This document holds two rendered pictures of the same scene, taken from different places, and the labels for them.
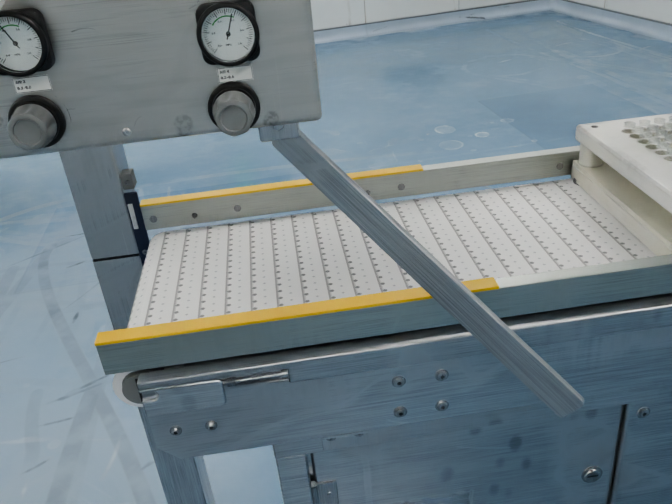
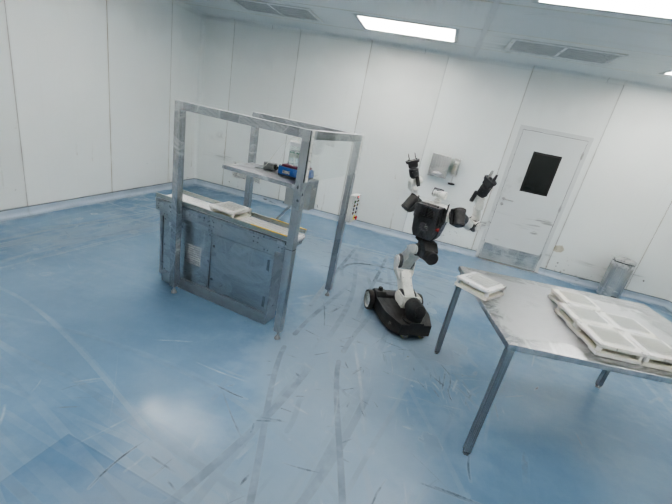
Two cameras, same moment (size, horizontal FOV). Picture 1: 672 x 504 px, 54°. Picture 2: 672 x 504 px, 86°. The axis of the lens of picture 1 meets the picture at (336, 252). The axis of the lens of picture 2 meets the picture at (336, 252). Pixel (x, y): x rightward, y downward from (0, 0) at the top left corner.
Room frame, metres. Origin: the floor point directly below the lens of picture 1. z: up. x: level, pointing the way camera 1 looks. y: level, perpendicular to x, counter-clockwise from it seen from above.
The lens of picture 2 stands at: (2.87, 1.58, 1.74)
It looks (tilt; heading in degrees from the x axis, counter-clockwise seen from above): 20 degrees down; 204
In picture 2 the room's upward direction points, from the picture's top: 11 degrees clockwise
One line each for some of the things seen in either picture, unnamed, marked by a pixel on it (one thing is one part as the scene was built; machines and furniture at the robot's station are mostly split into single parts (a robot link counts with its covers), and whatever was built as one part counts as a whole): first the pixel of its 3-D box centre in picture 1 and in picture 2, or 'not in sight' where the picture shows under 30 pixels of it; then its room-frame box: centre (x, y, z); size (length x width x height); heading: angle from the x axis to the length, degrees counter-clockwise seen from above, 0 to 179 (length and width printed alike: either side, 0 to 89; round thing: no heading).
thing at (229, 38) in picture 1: (228, 33); not in sight; (0.41, 0.05, 1.09); 0.04 x 0.01 x 0.04; 94
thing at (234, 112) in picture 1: (232, 105); not in sight; (0.41, 0.06, 1.05); 0.03 x 0.03 x 0.04; 4
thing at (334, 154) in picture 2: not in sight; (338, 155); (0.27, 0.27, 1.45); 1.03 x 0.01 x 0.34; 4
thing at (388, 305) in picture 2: not in sight; (404, 305); (-0.28, 0.99, 0.19); 0.64 x 0.52 x 0.33; 40
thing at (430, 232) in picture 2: not in sight; (430, 219); (-0.22, 1.01, 1.08); 0.34 x 0.30 x 0.36; 84
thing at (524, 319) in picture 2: not in sight; (589, 321); (0.16, 2.27, 0.80); 1.50 x 1.10 x 0.04; 113
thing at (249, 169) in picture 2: not in sight; (271, 175); (0.62, -0.08, 1.24); 0.62 x 0.38 x 0.04; 94
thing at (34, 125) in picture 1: (29, 117); not in sight; (0.40, 0.18, 1.05); 0.03 x 0.02 x 0.04; 94
